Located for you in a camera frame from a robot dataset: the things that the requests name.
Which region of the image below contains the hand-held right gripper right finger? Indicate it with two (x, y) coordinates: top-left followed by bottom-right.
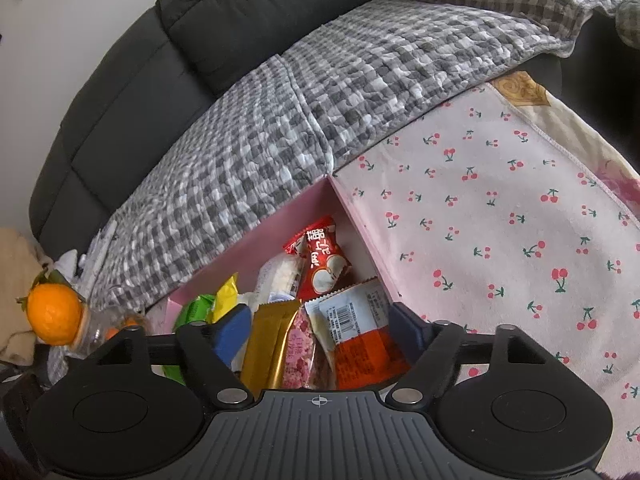
(387, 301), (558, 408)

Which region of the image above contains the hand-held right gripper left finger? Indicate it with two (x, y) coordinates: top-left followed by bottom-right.
(85, 304), (256, 408)

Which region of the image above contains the orange packet with white label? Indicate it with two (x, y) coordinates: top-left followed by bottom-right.
(305, 277), (413, 391)

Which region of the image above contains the pink cardboard box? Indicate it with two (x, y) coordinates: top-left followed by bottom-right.
(147, 174), (405, 391)

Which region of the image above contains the golden snack packet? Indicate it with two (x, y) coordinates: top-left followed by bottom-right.
(240, 300), (302, 391)

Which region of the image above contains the yellow snack packet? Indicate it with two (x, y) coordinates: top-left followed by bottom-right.
(206, 272), (241, 323)

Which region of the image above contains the green snack packet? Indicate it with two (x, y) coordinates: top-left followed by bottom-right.
(162, 294), (218, 386)

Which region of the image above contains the pink snack bar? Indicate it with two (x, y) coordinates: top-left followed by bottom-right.
(282, 305), (336, 391)

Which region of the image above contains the white clear snack packet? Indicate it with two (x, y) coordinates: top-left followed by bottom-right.
(255, 253), (306, 306)

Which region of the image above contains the large orange with leaves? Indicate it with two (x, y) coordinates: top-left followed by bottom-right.
(17, 270), (86, 346)

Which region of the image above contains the wooden jar lid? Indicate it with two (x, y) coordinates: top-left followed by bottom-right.
(75, 305), (94, 352)

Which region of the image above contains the round glass jar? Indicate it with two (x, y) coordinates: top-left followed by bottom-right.
(70, 304), (151, 361)

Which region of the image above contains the cluster of small tangerines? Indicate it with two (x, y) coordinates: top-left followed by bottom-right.
(102, 315), (143, 342)

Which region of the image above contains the red snack packet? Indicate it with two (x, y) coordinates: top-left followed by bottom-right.
(283, 216), (351, 303)

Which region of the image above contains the grey checkered blanket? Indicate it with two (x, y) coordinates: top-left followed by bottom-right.
(80, 0), (640, 311)

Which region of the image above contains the floral beige cloth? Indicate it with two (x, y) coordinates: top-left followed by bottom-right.
(492, 71), (640, 221)

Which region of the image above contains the dark grey sofa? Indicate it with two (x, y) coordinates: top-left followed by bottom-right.
(27, 0), (640, 256)

